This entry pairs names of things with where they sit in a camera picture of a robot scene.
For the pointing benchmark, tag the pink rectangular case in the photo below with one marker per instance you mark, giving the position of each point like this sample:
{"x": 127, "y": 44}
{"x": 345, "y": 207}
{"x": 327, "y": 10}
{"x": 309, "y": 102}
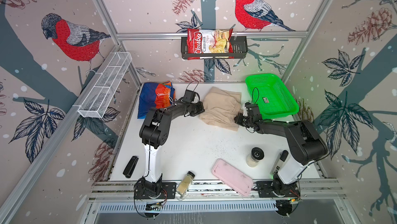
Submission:
{"x": 232, "y": 177}

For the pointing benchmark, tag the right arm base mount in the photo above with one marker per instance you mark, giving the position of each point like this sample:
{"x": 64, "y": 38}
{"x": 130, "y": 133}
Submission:
{"x": 276, "y": 189}

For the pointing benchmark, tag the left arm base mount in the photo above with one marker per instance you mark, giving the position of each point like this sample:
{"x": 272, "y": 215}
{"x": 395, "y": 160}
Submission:
{"x": 145, "y": 190}

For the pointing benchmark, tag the black wall basket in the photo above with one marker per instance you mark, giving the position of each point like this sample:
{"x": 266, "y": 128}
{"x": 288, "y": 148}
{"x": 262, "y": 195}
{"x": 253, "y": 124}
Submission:
{"x": 237, "y": 44}

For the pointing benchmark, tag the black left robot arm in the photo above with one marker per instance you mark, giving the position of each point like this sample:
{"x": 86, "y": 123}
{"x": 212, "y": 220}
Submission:
{"x": 155, "y": 130}

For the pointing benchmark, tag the white wire mesh shelf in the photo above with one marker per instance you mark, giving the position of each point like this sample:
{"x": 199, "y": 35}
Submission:
{"x": 101, "y": 94}

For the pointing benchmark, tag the red Chuba chips bag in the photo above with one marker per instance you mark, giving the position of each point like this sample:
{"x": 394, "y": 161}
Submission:
{"x": 204, "y": 41}

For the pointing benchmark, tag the green plastic basket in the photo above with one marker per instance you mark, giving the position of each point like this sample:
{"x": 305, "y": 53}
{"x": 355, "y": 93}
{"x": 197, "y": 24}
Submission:
{"x": 271, "y": 95}

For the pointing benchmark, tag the black white marker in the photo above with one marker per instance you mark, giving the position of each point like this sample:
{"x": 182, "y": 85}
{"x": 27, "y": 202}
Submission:
{"x": 281, "y": 158}

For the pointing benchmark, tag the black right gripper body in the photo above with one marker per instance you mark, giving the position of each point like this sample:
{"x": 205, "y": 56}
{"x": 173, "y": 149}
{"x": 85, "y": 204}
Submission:
{"x": 243, "y": 120}

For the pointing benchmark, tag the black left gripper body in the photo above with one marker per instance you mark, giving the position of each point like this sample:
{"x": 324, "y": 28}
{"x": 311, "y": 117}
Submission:
{"x": 195, "y": 108}

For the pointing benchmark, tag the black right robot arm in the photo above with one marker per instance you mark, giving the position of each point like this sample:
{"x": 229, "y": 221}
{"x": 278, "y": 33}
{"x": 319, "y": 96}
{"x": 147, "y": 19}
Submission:
{"x": 304, "y": 142}

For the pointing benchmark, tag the black remote-like object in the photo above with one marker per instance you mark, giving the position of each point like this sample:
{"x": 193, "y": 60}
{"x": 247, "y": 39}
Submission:
{"x": 130, "y": 167}

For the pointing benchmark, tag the rainbow striped shorts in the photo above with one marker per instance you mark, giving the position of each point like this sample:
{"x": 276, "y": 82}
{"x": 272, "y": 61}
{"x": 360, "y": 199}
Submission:
{"x": 155, "y": 95}

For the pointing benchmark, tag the spice jar black lid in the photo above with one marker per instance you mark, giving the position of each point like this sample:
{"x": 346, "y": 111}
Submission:
{"x": 185, "y": 184}

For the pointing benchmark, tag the beige shorts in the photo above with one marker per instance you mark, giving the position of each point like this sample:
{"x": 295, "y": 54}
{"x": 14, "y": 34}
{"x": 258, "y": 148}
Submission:
{"x": 221, "y": 107}

